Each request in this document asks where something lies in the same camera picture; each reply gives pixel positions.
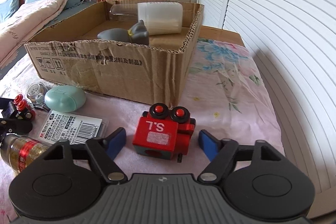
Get medical cotton swab container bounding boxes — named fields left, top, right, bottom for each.
left=137, top=2, right=183, bottom=36

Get black robot toy red buttons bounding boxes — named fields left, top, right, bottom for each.
left=1, top=94, right=35, bottom=122

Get bottle of golden capsules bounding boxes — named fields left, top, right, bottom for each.
left=1, top=134, right=50, bottom=174

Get correction tape dispenser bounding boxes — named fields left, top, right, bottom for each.
left=27, top=82, right=50, bottom=111

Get white barcode blister pack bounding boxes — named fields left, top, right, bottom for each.
left=37, top=110, right=108, bottom=144

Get red toy train sharpener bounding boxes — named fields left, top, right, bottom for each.
left=133, top=103, right=196, bottom=163

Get pink floral table cloth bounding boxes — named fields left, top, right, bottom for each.
left=0, top=37, right=285, bottom=224

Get mint green oval case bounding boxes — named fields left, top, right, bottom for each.
left=45, top=85, right=86, bottom=113

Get blue bed sheet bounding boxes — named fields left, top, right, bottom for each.
left=1, top=0, right=98, bottom=79

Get cardboard box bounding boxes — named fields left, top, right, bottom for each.
left=25, top=1, right=204, bottom=107

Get pink floral quilt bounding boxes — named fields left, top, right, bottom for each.
left=1, top=0, right=68, bottom=68

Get grey elephant toy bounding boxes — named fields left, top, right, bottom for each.
left=97, top=20, right=149, bottom=46

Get clear plastic jar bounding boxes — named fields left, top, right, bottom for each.
left=109, top=4, right=138, bottom=22

